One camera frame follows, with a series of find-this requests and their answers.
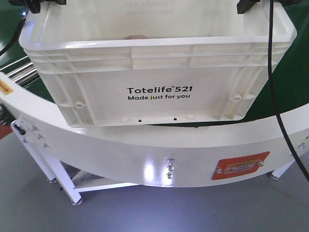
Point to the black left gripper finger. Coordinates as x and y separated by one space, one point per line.
34 5

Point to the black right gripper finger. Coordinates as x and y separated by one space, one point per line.
244 5

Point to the pink plush ball yellow trim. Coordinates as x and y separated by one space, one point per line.
136 37

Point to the white plastic tote box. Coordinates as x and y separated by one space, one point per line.
202 61

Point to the steel conveyor rollers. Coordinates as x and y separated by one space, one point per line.
21 72

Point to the orange warning label plate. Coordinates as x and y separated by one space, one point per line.
233 167

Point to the white curved conveyor frame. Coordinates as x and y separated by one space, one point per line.
88 159

